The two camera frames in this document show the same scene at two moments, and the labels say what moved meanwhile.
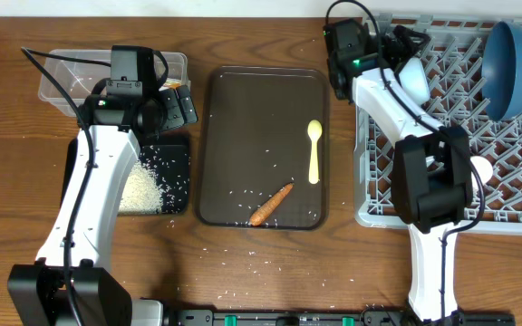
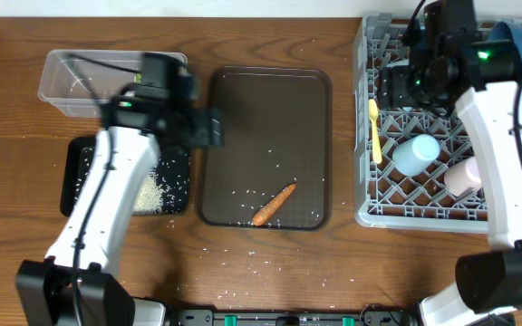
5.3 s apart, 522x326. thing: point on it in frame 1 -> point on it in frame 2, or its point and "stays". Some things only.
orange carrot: [271, 205] stays
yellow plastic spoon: [314, 130] -> [373, 110]
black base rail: [384, 317] stays
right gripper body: [406, 41] -> [391, 86]
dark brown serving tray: [256, 142] stays
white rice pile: [141, 193] stays
